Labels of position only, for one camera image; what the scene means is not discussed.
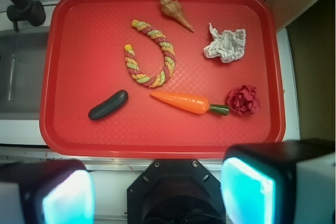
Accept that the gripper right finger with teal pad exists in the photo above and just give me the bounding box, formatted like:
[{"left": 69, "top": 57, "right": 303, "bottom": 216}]
[{"left": 220, "top": 138, "right": 335, "bottom": 223}]

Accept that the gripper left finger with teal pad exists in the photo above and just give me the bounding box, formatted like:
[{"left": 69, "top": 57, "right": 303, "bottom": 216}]
[{"left": 1, "top": 159, "right": 95, "bottom": 223}]

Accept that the crumpled red paper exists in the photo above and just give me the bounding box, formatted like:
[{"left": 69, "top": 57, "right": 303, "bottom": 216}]
[{"left": 227, "top": 85, "right": 260, "bottom": 115}]

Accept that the crumpled white paper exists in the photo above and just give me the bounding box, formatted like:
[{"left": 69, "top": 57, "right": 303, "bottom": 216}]
[{"left": 203, "top": 23, "right": 246, "bottom": 63}]

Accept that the dark green toy cucumber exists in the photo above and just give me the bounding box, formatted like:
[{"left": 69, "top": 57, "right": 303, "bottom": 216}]
[{"left": 88, "top": 90, "right": 129, "bottom": 121}]

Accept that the orange toy carrot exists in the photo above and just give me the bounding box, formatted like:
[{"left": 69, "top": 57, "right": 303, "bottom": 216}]
[{"left": 150, "top": 91, "right": 229, "bottom": 116}]

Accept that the red plastic tray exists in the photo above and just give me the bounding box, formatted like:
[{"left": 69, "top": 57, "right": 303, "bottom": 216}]
[{"left": 40, "top": 0, "right": 285, "bottom": 158}]

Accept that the steel sink basin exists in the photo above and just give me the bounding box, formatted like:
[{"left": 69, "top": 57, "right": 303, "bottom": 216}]
[{"left": 1, "top": 27, "right": 49, "bottom": 120}]

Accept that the brown conch seashell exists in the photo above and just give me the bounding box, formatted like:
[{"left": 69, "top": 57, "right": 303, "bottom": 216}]
[{"left": 159, "top": 0, "right": 195, "bottom": 33}]

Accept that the multicoloured twisted rope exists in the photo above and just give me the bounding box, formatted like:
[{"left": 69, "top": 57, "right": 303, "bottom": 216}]
[{"left": 124, "top": 19, "right": 176, "bottom": 89}]

